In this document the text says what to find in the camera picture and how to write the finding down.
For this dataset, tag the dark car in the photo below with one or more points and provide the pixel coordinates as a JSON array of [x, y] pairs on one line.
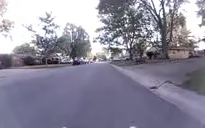
[[76, 62]]

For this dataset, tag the broad green tree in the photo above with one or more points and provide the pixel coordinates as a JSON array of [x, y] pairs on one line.
[[77, 41]]

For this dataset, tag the grey asphalt road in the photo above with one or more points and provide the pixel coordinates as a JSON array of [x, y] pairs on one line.
[[86, 96]]

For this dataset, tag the group of tall trees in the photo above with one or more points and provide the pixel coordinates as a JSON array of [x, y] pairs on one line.
[[133, 23]]

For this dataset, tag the slender young tree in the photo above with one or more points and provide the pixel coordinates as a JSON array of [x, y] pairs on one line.
[[46, 40]]

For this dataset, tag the grey driveway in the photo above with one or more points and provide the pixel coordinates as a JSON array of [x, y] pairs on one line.
[[163, 70]]

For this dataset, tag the tan house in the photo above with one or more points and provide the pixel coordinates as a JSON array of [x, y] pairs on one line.
[[178, 53]]

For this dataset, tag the small round tree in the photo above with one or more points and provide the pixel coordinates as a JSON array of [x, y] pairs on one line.
[[23, 49]]

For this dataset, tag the dark hedge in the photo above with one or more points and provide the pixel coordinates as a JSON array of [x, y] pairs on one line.
[[13, 60]]

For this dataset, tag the pale concrete kerb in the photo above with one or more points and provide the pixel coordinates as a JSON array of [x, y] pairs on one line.
[[186, 100]]

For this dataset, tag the grass lawn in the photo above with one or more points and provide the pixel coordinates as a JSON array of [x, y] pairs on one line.
[[203, 83]]

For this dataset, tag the large leafy tree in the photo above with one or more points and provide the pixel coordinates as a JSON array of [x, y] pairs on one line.
[[0, 23]]

